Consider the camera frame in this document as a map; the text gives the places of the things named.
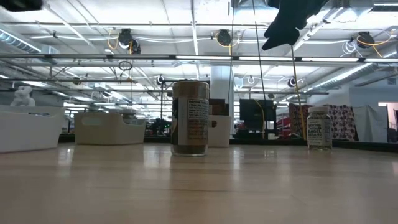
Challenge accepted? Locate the large white plastic bin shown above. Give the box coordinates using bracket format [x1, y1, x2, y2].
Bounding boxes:
[0, 105, 66, 154]

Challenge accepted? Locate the white draped cloth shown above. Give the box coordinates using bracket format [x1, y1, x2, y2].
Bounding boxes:
[353, 104, 389, 143]

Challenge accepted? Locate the bagel seasoning jar white lid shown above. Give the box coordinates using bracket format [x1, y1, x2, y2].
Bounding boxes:
[306, 106, 333, 152]
[119, 108, 138, 125]

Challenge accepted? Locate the white plastic bin with handles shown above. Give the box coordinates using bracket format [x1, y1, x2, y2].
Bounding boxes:
[73, 111, 147, 146]
[207, 114, 233, 148]

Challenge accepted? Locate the overhead light rail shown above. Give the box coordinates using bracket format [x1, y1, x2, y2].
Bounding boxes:
[0, 53, 398, 63]

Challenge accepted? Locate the yellow hanging cable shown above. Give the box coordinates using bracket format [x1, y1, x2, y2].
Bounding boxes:
[290, 45, 307, 141]

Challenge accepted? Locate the brown spice jar tan lid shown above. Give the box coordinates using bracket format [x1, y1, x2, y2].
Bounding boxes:
[170, 80, 211, 157]

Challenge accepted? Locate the black screen on stand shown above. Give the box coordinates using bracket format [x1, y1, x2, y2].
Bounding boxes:
[239, 98, 277, 139]

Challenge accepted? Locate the floral patterned cloth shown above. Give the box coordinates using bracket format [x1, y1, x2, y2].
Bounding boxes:
[288, 103, 358, 141]

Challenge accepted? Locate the white building column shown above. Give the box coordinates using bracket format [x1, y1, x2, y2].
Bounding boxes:
[210, 65, 234, 118]

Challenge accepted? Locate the black ceiling cable reel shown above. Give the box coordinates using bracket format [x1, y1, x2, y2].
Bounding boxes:
[216, 29, 233, 47]
[356, 30, 376, 49]
[118, 28, 141, 54]

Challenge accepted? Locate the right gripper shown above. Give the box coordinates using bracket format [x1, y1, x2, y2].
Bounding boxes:
[261, 0, 329, 51]

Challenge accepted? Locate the white humanoid figure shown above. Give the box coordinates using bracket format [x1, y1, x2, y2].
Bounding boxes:
[9, 85, 36, 107]

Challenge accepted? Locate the black power cable with loop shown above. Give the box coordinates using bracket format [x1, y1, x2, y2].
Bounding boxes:
[251, 0, 269, 101]

